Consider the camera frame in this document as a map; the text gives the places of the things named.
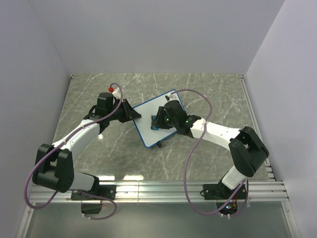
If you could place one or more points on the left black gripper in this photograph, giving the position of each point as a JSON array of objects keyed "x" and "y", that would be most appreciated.
[{"x": 130, "y": 113}]

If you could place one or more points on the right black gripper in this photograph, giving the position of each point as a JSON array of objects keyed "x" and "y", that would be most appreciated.
[{"x": 158, "y": 121}]

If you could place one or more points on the blue whiteboard eraser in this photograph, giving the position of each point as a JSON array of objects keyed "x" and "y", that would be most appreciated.
[{"x": 154, "y": 123}]

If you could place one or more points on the blue framed small whiteboard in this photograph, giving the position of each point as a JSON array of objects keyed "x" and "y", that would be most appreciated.
[{"x": 150, "y": 107}]

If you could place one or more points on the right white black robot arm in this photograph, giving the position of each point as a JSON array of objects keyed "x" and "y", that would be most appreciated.
[{"x": 247, "y": 150}]

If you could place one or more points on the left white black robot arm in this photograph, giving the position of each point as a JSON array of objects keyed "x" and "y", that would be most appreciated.
[{"x": 55, "y": 163}]

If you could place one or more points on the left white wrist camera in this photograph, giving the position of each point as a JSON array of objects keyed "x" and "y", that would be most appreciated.
[{"x": 116, "y": 92}]

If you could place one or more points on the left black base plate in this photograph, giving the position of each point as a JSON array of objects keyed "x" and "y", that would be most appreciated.
[{"x": 106, "y": 191}]

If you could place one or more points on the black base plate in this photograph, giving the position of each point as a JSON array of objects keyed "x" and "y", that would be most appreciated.
[
  {"x": 106, "y": 191},
  {"x": 221, "y": 192}
]

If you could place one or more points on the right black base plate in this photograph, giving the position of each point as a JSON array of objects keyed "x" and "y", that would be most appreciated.
[{"x": 221, "y": 192}]

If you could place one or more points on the right aluminium side rail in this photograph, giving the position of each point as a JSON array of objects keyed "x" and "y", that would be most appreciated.
[{"x": 268, "y": 166}]

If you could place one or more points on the aluminium mounting rail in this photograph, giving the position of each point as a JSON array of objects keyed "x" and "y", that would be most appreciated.
[{"x": 163, "y": 192}]

